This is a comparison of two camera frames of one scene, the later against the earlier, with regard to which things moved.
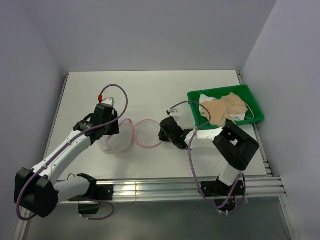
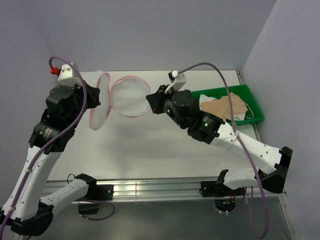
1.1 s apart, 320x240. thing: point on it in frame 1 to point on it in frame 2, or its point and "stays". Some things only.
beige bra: (220, 108) stays
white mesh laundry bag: (147, 134) to (129, 96)
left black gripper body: (111, 129) to (92, 101)
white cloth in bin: (204, 98) stays
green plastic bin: (200, 113) stays
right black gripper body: (164, 137) to (161, 104)
